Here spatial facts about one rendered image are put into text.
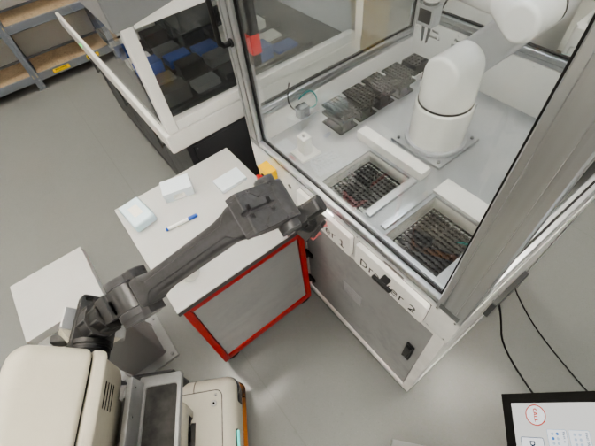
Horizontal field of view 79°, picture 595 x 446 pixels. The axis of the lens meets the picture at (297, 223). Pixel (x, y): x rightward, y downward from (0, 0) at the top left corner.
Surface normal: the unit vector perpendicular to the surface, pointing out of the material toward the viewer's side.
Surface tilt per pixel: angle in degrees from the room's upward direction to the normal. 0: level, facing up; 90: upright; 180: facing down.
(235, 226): 49
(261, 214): 38
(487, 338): 0
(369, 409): 0
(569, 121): 90
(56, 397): 42
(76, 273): 0
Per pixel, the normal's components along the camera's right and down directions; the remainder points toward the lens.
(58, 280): -0.08, -0.59
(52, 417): 0.60, -0.55
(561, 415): -0.80, -0.46
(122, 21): 0.62, 0.60
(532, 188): -0.78, 0.54
